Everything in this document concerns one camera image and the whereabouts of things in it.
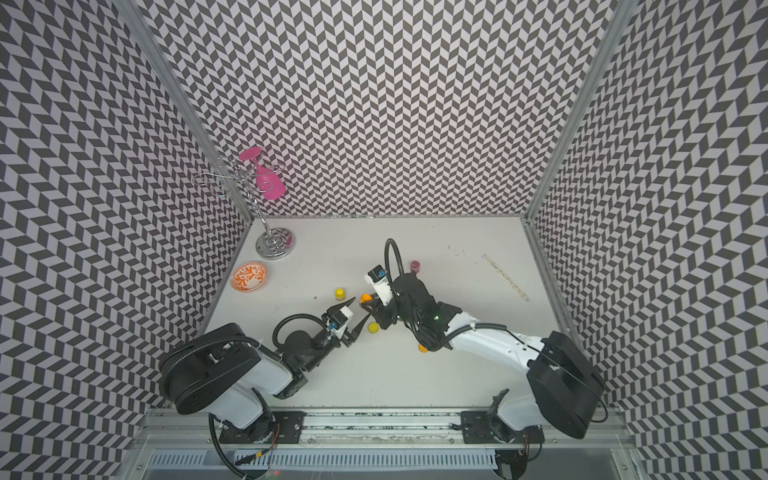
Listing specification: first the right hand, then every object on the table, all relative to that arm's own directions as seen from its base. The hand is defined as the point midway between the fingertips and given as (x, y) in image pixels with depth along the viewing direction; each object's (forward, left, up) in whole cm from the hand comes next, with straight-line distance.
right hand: (368, 306), depth 79 cm
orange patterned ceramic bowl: (+17, +43, -12) cm, 47 cm away
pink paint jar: (+21, -14, -12) cm, 28 cm away
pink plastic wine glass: (+44, +37, +7) cm, 58 cm away
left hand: (+1, +2, -2) cm, 3 cm away
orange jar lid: (-15, -13, +11) cm, 23 cm away
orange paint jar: (+2, +1, +2) cm, 3 cm away
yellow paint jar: (+12, +12, -13) cm, 21 cm away
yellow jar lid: (-7, -2, +1) cm, 7 cm away
